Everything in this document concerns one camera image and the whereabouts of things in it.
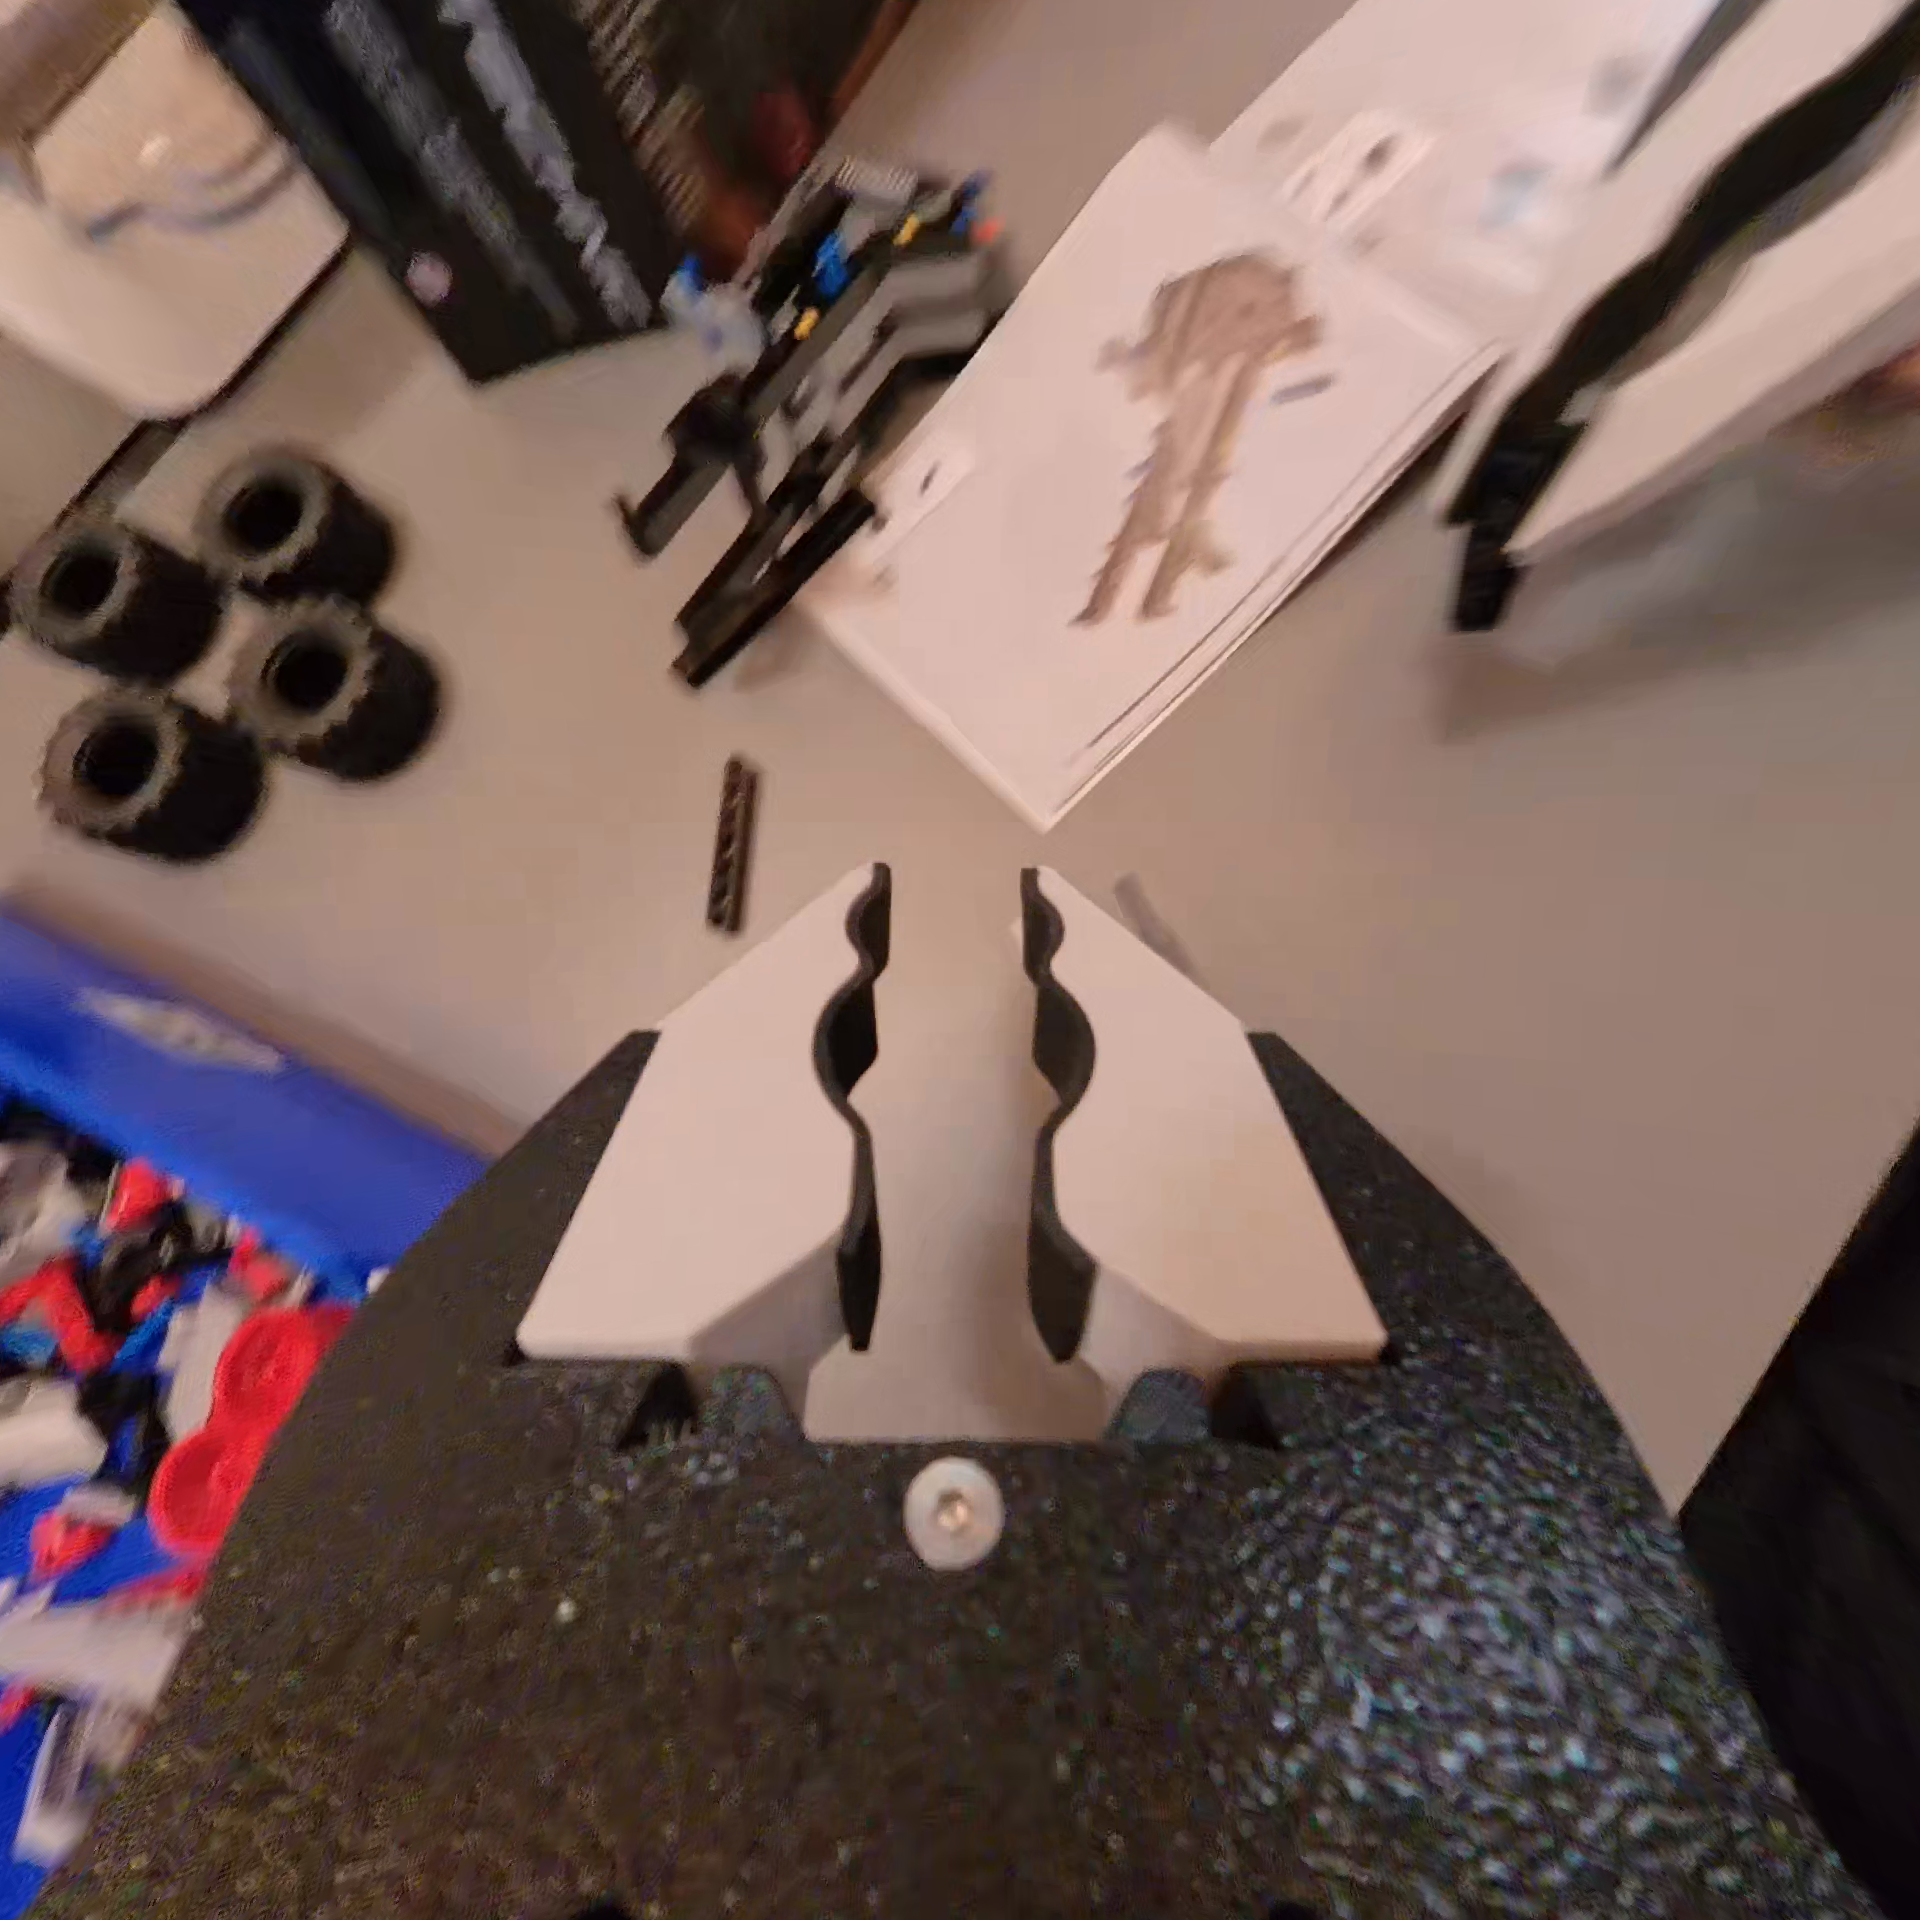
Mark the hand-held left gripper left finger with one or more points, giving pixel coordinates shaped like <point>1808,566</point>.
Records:
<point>705,1172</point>

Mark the black toy tire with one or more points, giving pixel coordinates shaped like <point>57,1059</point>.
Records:
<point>322,683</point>
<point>105,592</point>
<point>135,774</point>
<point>285,517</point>

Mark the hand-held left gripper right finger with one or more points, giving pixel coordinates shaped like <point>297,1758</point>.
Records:
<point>1201,1184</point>

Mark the white instruction booklet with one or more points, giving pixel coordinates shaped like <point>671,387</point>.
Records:
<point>1080,525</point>

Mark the pile of colourful brick pieces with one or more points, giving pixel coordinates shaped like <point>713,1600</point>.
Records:
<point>90,1319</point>

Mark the blue plastic bin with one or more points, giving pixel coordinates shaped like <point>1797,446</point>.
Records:
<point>225,1095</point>

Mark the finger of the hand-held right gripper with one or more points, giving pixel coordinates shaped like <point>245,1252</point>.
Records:
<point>1770,106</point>
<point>1799,375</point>

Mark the dark printed product box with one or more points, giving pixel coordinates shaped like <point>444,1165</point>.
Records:
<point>524,166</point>

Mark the clear plastic container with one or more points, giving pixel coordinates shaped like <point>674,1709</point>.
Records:
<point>165,224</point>

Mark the black brick beam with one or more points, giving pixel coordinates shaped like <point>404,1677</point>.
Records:
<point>735,845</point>

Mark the red plastic wheel rim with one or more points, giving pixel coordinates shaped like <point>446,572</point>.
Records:
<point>285,1359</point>
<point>210,1484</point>

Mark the black grey brick chassis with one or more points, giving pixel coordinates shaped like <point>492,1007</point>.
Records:
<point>810,390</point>

